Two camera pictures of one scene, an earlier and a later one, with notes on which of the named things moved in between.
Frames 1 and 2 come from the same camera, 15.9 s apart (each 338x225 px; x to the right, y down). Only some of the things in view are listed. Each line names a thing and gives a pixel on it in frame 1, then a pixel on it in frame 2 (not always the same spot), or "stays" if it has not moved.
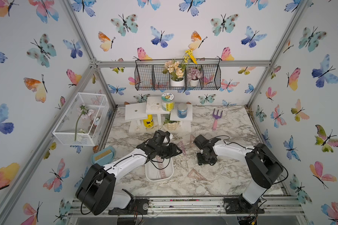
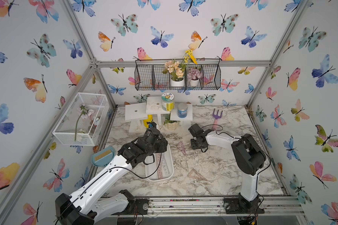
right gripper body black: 202,159 -> 194,144
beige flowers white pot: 176,70 stays
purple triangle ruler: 181,146 stays
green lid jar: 167,101 stays
